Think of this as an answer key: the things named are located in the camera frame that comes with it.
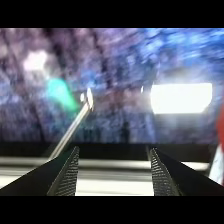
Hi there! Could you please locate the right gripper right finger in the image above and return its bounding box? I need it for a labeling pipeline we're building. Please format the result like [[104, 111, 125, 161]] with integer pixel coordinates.
[[149, 147, 224, 197]]

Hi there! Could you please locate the dark red garment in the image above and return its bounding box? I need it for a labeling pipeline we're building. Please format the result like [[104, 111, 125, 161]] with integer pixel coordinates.
[[208, 99, 224, 186]]

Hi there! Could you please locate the silver frame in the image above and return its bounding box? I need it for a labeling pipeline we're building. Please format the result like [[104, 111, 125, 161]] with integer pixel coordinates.
[[0, 155, 224, 197]]

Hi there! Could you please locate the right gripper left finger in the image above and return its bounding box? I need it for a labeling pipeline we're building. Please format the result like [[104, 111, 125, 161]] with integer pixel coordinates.
[[0, 145, 81, 197]]

